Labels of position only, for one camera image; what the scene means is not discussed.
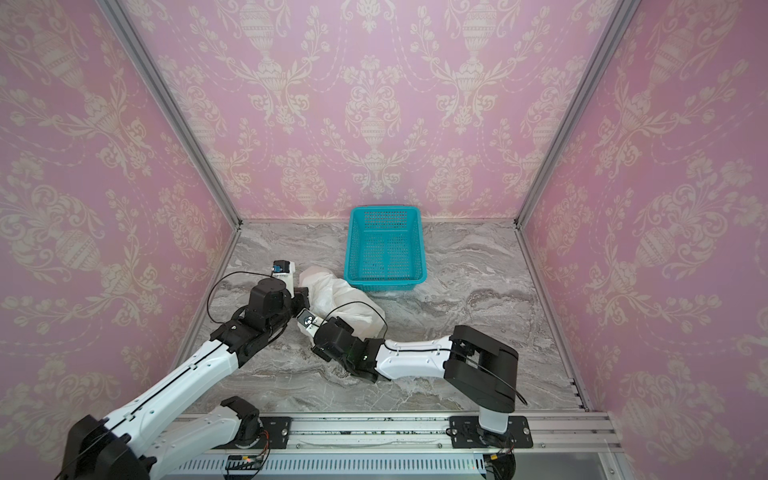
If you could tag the white plastic bag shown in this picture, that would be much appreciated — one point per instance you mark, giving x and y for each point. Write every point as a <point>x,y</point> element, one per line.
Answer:
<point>331,295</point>

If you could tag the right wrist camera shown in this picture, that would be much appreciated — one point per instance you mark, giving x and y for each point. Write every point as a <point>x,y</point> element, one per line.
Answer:
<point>308,323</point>

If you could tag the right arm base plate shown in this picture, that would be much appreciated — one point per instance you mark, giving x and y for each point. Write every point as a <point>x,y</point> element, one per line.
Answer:
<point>465,432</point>

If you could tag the teal plastic basket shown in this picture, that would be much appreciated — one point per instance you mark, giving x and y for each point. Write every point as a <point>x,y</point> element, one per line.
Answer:
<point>385,248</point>

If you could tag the left corner aluminium post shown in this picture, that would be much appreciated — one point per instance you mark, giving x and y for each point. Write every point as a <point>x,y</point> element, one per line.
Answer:
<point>117,17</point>

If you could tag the aluminium front rail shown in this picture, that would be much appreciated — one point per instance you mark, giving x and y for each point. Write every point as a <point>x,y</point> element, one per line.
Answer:
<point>570,431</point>

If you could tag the corner aluminium post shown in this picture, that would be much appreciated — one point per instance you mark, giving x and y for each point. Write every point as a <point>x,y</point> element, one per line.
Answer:
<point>117,17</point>
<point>595,68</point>

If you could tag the right corner aluminium post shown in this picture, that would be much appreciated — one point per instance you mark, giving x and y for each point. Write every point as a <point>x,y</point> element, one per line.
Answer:
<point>595,68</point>

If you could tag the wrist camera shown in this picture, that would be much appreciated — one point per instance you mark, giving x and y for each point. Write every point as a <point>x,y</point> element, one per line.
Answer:
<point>284,270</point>
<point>308,323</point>

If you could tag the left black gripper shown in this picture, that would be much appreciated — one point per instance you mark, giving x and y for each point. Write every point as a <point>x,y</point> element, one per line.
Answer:
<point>302,297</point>

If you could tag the perforated white vent strip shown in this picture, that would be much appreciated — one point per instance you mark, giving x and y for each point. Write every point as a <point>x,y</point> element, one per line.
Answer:
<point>218,466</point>

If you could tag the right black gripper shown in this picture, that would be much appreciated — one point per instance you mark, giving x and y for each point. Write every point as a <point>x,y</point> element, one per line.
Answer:
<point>321,335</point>

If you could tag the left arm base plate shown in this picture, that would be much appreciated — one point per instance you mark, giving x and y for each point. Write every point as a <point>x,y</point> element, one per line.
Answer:
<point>270,432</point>

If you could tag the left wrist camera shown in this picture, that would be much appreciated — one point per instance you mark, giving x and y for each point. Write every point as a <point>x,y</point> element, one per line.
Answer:
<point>284,270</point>

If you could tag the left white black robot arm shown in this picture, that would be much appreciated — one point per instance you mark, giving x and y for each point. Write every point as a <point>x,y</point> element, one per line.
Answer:
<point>92,451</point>

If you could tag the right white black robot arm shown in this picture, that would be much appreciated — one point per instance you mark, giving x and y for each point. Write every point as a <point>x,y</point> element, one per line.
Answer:
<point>477,365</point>

